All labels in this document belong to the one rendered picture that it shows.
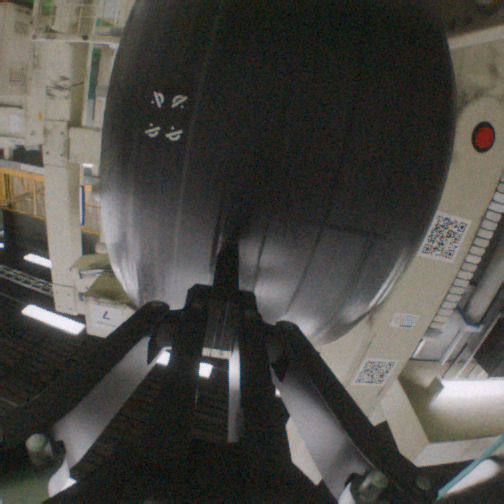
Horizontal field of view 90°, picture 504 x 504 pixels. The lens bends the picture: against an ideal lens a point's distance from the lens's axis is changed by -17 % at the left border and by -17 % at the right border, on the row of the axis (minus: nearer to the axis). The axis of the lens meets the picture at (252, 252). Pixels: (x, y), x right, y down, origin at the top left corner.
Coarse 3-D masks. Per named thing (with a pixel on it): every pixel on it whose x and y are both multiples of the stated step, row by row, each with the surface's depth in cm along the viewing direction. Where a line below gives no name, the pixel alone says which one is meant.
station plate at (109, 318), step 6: (90, 306) 77; (96, 306) 77; (102, 306) 77; (96, 312) 78; (102, 312) 78; (108, 312) 78; (114, 312) 78; (120, 312) 78; (96, 318) 79; (102, 318) 79; (108, 318) 79; (114, 318) 79; (120, 318) 79; (96, 324) 80; (102, 324) 80; (108, 324) 80; (114, 324) 80; (120, 324) 80
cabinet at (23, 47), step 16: (0, 0) 246; (16, 0) 257; (0, 16) 253; (16, 16) 267; (0, 32) 261; (16, 32) 278; (0, 48) 270; (16, 48) 289; (32, 48) 314; (0, 64) 278; (16, 64) 300; (32, 64) 325; (0, 80) 287; (16, 80) 310
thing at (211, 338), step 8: (224, 256) 21; (216, 264) 19; (224, 264) 20; (216, 272) 18; (224, 272) 18; (216, 280) 17; (224, 280) 17; (216, 288) 16; (224, 288) 16; (216, 296) 15; (224, 296) 15; (216, 304) 15; (216, 312) 15; (208, 320) 15; (216, 320) 15; (208, 328) 15; (216, 328) 15; (208, 336) 15; (216, 336) 15; (208, 344) 15; (216, 344) 16
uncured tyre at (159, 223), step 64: (192, 0) 16; (256, 0) 16; (320, 0) 17; (384, 0) 17; (128, 64) 18; (192, 64) 16; (256, 64) 17; (320, 64) 17; (384, 64) 17; (448, 64) 19; (128, 128) 18; (192, 128) 17; (256, 128) 18; (320, 128) 18; (384, 128) 18; (448, 128) 19; (128, 192) 19; (192, 192) 19; (256, 192) 19; (320, 192) 19; (384, 192) 19; (128, 256) 23; (192, 256) 21; (256, 256) 21; (320, 256) 21; (384, 256) 22; (320, 320) 26
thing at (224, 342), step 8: (232, 264) 20; (232, 272) 19; (232, 280) 17; (232, 288) 16; (232, 296) 15; (224, 304) 15; (232, 304) 15; (224, 312) 15; (232, 312) 15; (224, 320) 15; (232, 320) 15; (224, 328) 15; (232, 328) 15; (224, 336) 15; (224, 344) 16
